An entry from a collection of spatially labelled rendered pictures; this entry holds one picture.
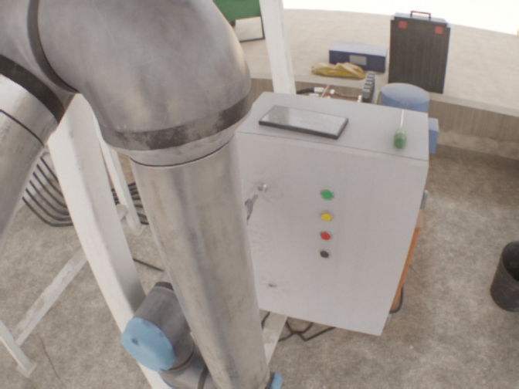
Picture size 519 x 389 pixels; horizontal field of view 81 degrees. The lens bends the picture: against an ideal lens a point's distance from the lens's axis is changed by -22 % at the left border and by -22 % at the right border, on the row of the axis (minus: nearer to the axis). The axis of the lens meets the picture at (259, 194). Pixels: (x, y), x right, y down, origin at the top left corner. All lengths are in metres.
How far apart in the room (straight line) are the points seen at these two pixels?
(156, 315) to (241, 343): 0.18
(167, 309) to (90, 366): 1.50
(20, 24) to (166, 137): 0.14
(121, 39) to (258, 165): 0.58
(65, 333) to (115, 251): 1.66
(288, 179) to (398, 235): 0.26
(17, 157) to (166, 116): 0.13
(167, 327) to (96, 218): 0.19
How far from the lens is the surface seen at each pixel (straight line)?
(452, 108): 3.15
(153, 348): 0.55
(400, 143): 0.69
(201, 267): 0.32
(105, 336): 2.09
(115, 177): 2.25
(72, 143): 0.51
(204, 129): 0.23
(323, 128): 0.74
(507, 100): 3.68
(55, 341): 2.24
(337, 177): 0.72
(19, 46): 0.29
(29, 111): 0.29
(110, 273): 0.62
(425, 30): 3.17
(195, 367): 0.64
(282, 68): 1.34
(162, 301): 0.57
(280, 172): 0.75
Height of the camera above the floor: 1.62
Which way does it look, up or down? 39 degrees down
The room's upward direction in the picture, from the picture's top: 7 degrees counter-clockwise
